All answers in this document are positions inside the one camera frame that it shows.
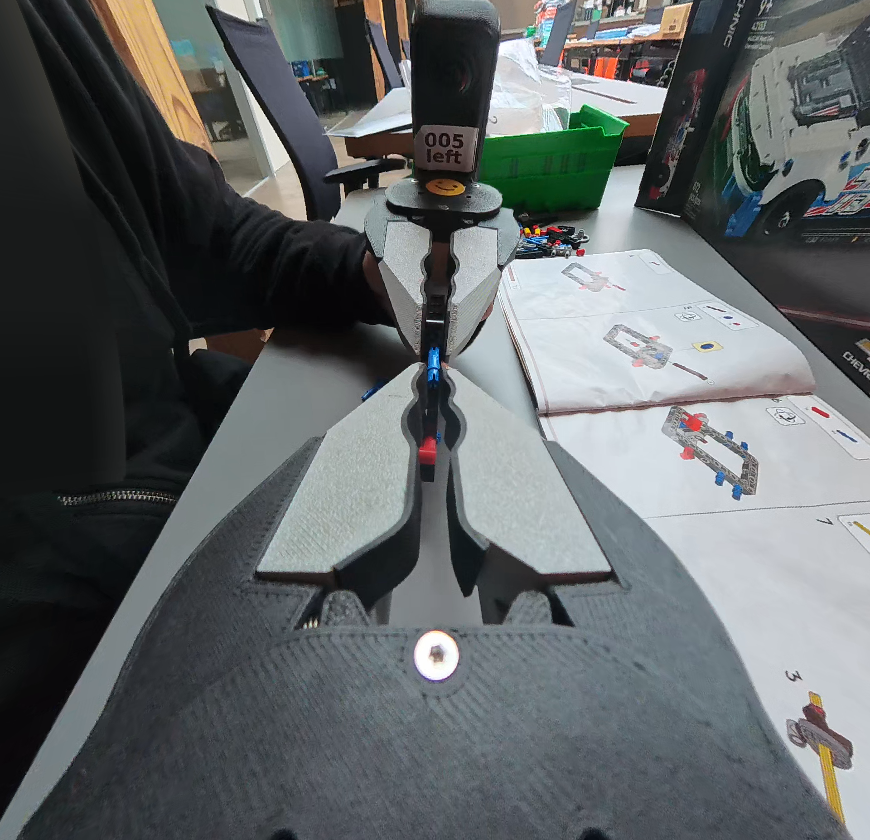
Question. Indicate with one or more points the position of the black lego frame assembly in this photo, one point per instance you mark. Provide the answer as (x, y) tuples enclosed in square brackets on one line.
[(430, 469)]

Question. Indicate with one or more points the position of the pile of lego pieces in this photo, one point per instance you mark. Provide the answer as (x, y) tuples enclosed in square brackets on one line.
[(550, 235)]

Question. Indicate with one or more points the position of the black office chair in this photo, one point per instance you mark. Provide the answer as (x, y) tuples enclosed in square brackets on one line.
[(272, 105), (384, 54)]

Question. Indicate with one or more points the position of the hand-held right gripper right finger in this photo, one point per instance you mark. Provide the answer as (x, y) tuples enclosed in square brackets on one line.
[(523, 500)]

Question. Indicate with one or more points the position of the black lego set box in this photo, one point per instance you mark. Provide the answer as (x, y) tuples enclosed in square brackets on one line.
[(781, 139)]

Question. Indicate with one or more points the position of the person's left forearm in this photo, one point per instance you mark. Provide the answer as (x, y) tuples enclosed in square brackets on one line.
[(292, 269)]

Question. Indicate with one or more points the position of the black bag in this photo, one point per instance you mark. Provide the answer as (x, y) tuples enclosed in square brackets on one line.
[(102, 534)]

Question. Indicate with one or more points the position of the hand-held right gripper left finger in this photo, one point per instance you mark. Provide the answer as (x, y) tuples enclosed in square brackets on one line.
[(340, 500)]

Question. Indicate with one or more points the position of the green plastic bin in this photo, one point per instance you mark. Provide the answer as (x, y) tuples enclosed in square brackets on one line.
[(544, 167)]

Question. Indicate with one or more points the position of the blue lego pin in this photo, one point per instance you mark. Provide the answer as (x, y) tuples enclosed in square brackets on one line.
[(435, 364), (375, 390)]

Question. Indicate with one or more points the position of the wooden door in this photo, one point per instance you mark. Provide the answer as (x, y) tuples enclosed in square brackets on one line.
[(149, 51)]

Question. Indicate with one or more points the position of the cluttered background desk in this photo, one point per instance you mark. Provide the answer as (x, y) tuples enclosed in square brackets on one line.
[(612, 44)]

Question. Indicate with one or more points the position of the person's black jacket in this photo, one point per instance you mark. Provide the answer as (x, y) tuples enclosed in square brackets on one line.
[(102, 241)]

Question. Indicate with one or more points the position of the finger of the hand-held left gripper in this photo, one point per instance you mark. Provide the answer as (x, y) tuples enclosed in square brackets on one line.
[(404, 282), (476, 282)]

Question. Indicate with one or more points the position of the person's left hand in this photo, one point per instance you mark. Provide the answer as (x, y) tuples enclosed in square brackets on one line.
[(371, 279)]

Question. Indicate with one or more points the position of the white wooden-edged table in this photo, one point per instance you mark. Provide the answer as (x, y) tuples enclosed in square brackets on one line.
[(612, 95)]

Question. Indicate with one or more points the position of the clear plastic bag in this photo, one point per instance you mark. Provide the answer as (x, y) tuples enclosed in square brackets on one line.
[(523, 85)]

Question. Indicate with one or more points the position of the lego instruction booklet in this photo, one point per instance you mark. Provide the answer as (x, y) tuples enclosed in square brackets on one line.
[(612, 377)]

